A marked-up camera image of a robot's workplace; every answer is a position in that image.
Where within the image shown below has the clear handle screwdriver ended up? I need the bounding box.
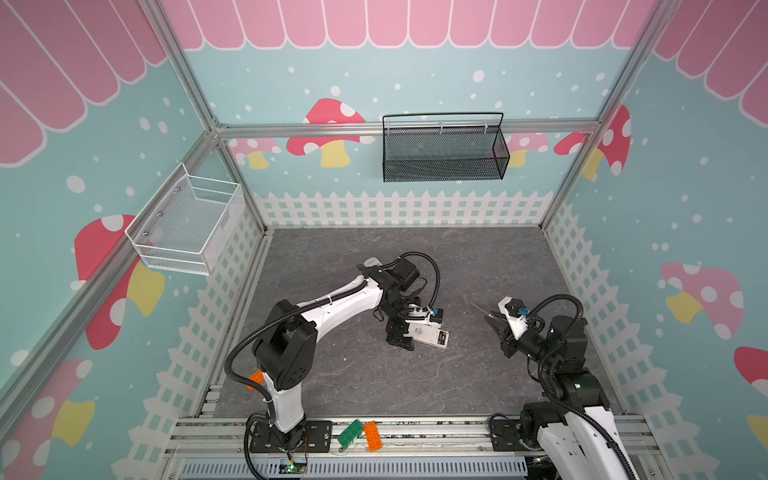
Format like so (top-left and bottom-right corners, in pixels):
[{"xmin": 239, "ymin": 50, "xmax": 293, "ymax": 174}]
[{"xmin": 469, "ymin": 301, "xmax": 497, "ymax": 319}]

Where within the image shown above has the white remote control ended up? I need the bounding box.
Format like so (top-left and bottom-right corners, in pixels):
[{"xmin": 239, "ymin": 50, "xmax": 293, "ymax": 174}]
[
  {"xmin": 363, "ymin": 257, "xmax": 383, "ymax": 271},
  {"xmin": 405, "ymin": 321, "xmax": 449, "ymax": 349}
]

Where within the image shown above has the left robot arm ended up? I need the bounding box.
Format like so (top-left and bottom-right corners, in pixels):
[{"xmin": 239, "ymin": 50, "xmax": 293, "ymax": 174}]
[{"xmin": 224, "ymin": 252, "xmax": 449, "ymax": 442}]

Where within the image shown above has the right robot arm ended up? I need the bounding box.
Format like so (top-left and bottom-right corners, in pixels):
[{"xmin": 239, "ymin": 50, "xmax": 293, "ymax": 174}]
[{"xmin": 484, "ymin": 294, "xmax": 638, "ymax": 479}]

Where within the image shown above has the green toy brick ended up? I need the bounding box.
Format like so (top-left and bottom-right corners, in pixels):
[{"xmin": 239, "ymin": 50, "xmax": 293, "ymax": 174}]
[{"xmin": 337, "ymin": 419, "xmax": 364, "ymax": 451}]

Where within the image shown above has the orange toy brick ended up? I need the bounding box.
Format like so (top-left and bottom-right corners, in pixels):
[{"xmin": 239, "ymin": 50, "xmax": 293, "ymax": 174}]
[{"xmin": 363, "ymin": 421, "xmax": 383, "ymax": 452}]

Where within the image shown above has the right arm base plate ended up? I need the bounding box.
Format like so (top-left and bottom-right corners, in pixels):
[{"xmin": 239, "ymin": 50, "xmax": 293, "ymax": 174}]
[{"xmin": 487, "ymin": 414, "xmax": 576, "ymax": 452}]

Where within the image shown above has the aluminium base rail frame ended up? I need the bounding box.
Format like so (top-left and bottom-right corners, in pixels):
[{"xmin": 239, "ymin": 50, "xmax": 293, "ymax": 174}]
[{"xmin": 161, "ymin": 415, "xmax": 670, "ymax": 480}]

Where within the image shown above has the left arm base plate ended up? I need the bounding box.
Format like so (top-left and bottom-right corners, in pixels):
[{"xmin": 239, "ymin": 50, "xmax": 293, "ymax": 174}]
[{"xmin": 247, "ymin": 420, "xmax": 333, "ymax": 454}]

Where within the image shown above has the black mesh wall basket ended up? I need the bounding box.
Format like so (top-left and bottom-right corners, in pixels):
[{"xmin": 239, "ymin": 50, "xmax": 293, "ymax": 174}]
[{"xmin": 381, "ymin": 111, "xmax": 511, "ymax": 183}]

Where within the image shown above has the white wire wall basket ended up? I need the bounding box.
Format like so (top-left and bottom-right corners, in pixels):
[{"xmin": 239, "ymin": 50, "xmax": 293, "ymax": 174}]
[{"xmin": 125, "ymin": 164, "xmax": 245, "ymax": 276}]

